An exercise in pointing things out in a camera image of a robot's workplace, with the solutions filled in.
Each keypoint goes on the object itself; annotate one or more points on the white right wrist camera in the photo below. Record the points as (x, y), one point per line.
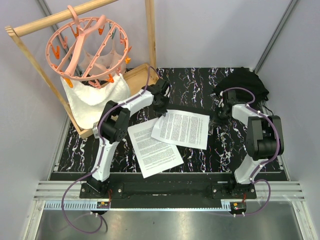
(221, 102)

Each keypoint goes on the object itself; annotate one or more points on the sheer pink mesh garment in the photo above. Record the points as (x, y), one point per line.
(102, 63)

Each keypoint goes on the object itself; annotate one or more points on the printed paper sheet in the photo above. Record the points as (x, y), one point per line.
(153, 156)
(182, 128)

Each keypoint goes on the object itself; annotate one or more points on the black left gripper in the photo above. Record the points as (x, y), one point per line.
(163, 111)

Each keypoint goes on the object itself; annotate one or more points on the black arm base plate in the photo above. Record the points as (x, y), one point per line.
(206, 185)

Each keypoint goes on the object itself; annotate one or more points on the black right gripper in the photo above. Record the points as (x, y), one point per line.
(215, 121)

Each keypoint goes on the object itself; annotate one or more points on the black clipboard folder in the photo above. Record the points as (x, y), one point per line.
(190, 110)

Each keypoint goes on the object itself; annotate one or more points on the aluminium rail frame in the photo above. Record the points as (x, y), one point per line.
(169, 206)

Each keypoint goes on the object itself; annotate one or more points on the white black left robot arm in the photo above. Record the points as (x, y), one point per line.
(113, 126)

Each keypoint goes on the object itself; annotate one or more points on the white towel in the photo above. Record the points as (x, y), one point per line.
(87, 103)

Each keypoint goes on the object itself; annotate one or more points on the pink round clip hanger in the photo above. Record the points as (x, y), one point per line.
(88, 49)

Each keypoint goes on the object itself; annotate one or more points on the black cloth bundle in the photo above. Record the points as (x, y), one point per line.
(244, 78)

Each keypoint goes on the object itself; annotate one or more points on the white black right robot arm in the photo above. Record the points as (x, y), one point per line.
(264, 136)

